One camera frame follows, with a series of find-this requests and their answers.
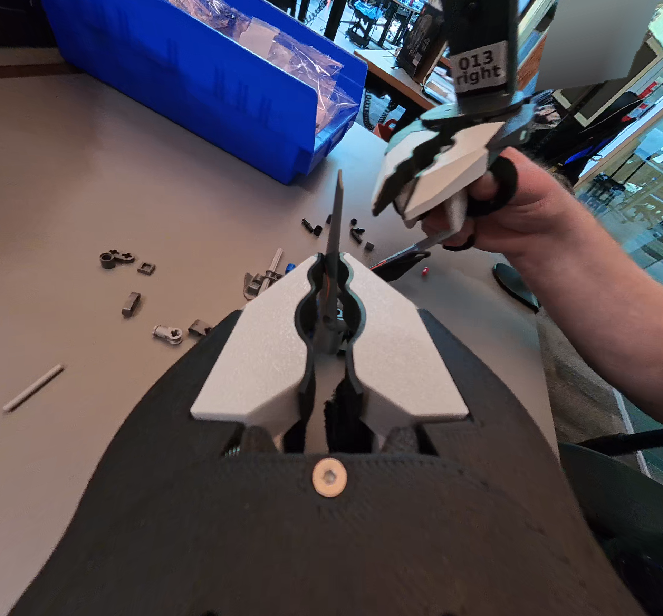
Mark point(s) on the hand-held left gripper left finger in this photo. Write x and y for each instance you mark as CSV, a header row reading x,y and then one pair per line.
x,y
248,367

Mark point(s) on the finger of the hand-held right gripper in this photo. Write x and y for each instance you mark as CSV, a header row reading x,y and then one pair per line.
x,y
399,160
456,165

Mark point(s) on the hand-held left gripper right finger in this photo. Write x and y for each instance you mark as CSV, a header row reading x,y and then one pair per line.
x,y
409,367

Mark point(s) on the grey lego wing assembly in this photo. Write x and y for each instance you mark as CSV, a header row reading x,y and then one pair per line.
x,y
334,243

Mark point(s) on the person's right forearm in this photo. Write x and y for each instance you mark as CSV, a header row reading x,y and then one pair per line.
x,y
611,289

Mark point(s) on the black lego pin pair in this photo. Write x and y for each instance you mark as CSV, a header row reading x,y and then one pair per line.
x,y
356,232

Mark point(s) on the grey lego axle blue assembly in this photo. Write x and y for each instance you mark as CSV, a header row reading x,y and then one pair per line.
x,y
256,282

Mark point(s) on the light grey lego connector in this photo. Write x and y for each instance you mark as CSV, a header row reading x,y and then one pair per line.
x,y
167,335

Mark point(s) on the black lego long pin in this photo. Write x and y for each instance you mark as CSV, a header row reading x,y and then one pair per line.
x,y
311,227

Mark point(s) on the small grey lego block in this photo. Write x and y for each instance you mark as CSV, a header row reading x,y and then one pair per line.
x,y
131,305

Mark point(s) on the small square grey lego piece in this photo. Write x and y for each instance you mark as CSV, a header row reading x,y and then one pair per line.
x,y
141,268

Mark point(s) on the dark grey lego double connector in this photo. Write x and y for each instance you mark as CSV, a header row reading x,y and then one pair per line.
x,y
111,259

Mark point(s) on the short grey lego axle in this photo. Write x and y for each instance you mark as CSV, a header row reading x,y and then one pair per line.
x,y
33,388

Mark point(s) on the person's right hand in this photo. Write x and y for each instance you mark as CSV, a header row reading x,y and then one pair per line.
x,y
538,207

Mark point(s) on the black printed box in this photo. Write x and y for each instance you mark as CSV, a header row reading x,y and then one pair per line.
x,y
419,41

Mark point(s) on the black desk elbow armrest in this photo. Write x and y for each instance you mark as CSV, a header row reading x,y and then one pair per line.
x,y
515,284

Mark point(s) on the clear plastic parts bags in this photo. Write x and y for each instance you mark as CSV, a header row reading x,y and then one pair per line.
x,y
290,56

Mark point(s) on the blue plastic bin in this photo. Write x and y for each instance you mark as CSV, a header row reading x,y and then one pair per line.
x,y
181,72

